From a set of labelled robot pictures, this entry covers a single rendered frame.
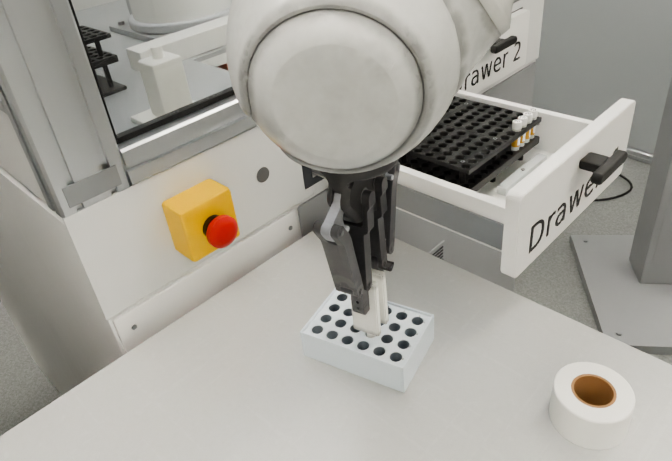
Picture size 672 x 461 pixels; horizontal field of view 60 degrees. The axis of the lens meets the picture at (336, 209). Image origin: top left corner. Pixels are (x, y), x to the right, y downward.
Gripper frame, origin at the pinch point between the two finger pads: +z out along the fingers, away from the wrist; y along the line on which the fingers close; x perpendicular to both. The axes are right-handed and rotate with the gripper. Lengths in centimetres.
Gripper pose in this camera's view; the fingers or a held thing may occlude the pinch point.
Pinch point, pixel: (369, 300)
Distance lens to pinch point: 60.8
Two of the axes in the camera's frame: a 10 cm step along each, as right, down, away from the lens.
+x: -8.7, -2.0, 4.6
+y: 4.9, -5.2, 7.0
